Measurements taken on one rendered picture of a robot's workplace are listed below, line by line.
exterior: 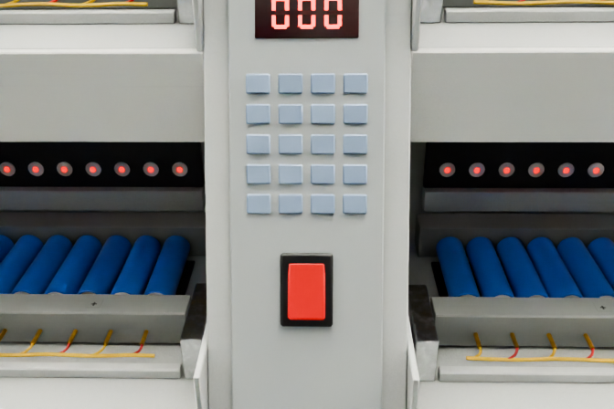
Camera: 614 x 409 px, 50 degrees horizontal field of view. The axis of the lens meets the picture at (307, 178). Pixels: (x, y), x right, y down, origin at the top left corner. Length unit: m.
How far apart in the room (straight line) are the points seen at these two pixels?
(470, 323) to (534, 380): 0.04
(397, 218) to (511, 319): 0.11
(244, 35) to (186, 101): 0.04
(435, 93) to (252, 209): 0.10
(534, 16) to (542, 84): 0.05
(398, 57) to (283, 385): 0.16
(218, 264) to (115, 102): 0.09
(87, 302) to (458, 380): 0.21
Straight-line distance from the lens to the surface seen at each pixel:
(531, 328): 0.40
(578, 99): 0.33
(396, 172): 0.30
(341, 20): 0.30
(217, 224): 0.31
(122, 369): 0.39
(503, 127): 0.33
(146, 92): 0.32
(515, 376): 0.38
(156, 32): 0.35
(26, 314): 0.41
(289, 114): 0.30
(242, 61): 0.30
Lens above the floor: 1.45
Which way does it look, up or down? 5 degrees down
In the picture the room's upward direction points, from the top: straight up
